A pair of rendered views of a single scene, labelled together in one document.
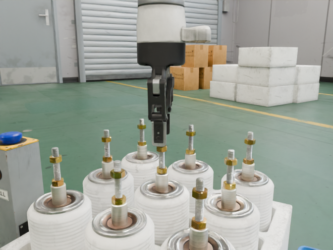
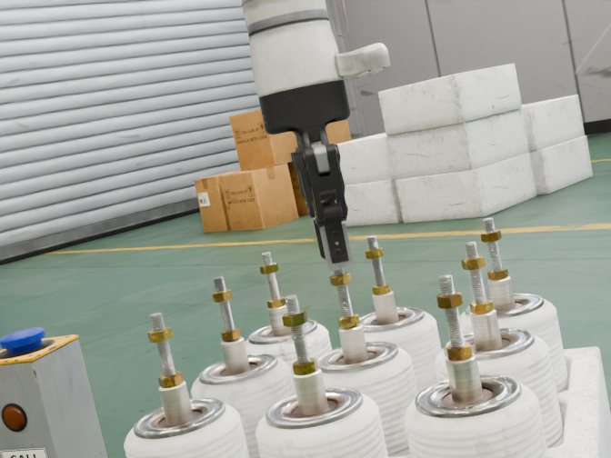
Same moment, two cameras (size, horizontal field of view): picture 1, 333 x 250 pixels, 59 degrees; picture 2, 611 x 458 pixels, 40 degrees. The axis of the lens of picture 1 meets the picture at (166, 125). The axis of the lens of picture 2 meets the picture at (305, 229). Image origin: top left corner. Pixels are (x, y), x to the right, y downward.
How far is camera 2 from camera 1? 0.28 m
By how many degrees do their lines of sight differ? 10
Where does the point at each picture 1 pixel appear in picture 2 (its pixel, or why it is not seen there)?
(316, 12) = not seen: outside the picture
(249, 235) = (539, 379)
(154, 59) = (303, 116)
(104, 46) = (21, 164)
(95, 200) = not seen: hidden behind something
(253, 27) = (393, 37)
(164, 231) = (385, 430)
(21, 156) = (57, 371)
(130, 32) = (81, 114)
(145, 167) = not seen: hidden behind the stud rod
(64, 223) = (209, 445)
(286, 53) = (493, 83)
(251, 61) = (416, 116)
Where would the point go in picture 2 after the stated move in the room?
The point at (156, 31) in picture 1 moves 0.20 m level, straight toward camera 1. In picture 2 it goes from (296, 70) to (358, 33)
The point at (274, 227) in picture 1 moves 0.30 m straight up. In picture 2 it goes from (578, 382) to (523, 60)
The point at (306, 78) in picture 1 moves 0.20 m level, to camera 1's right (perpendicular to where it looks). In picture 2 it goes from (554, 131) to (598, 121)
